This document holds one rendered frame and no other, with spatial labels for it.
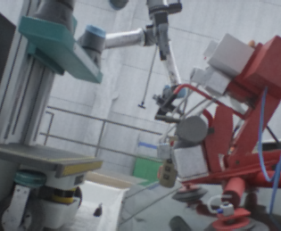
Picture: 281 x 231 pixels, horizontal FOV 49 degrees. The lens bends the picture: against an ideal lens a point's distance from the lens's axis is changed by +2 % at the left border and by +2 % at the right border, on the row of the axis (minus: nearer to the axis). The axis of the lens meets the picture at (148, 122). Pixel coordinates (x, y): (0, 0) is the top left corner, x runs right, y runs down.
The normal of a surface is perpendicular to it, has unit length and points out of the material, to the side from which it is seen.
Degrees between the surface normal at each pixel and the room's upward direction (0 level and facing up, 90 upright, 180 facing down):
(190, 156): 90
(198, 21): 90
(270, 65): 90
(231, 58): 90
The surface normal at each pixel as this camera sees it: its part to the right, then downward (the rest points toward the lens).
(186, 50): 0.07, -0.07
